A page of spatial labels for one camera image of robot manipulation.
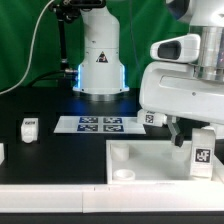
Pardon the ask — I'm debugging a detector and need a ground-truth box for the white sheet with blue tags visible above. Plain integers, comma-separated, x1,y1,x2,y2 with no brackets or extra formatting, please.
54,116,145,134

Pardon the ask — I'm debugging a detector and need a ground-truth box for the white cable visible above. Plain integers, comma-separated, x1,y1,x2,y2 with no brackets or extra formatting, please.
0,0,55,96

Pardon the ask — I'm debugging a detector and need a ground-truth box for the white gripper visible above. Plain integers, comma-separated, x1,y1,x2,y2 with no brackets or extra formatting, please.
139,62,224,147

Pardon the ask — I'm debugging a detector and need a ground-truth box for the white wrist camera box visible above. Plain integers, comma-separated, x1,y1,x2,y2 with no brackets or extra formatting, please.
150,34,201,63

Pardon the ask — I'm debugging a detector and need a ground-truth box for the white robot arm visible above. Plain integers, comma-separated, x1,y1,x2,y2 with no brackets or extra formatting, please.
73,0,224,144

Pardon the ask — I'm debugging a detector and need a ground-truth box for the white L-shaped obstacle fence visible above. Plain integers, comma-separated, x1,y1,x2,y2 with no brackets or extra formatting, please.
0,180,224,213

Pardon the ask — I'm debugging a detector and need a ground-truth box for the black camera stand pole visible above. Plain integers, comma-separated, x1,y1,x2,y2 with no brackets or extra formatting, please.
48,0,80,70

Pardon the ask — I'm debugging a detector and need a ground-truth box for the white square table top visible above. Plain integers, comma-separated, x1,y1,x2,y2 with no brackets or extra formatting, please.
105,139,224,185

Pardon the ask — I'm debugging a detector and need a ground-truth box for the white part at left edge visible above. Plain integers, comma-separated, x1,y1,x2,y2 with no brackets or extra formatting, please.
0,143,5,165

